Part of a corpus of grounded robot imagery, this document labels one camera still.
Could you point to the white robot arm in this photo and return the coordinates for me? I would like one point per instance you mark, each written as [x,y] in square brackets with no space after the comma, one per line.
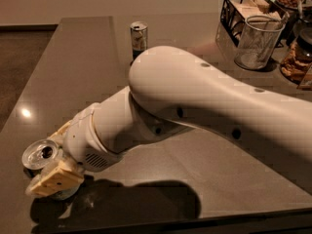
[170,89]

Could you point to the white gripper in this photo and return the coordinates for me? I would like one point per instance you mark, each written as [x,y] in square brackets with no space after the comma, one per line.
[82,137]

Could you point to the blue silver redbull can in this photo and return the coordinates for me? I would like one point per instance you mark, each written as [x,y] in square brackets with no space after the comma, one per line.
[139,37]

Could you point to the black wire basket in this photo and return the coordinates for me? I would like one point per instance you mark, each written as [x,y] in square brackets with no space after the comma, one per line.
[234,13]

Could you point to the wire mesh cup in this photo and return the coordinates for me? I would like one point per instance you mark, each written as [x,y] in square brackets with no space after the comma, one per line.
[258,40]

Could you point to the green white 7up can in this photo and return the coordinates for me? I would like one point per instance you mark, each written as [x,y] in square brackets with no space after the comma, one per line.
[45,151]

